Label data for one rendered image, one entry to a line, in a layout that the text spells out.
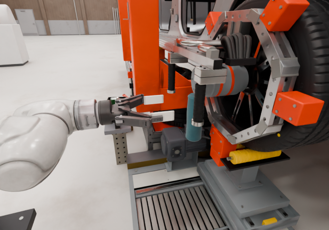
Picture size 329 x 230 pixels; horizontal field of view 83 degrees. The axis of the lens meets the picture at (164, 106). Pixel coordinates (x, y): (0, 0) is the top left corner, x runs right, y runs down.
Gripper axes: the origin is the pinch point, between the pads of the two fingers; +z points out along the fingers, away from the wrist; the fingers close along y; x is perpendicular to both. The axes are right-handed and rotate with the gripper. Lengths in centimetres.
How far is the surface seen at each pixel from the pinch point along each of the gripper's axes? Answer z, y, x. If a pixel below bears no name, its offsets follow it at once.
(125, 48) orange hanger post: 0, -253, -12
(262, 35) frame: 33.1, -1.8, 21.1
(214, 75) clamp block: 15.2, 2.3, 9.9
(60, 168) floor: -67, -80, -83
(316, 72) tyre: 41.1, 12.9, 12.1
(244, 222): 40, 4, -66
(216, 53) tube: 15.5, 1.5, 16.6
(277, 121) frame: 36.9, 9.1, -5.4
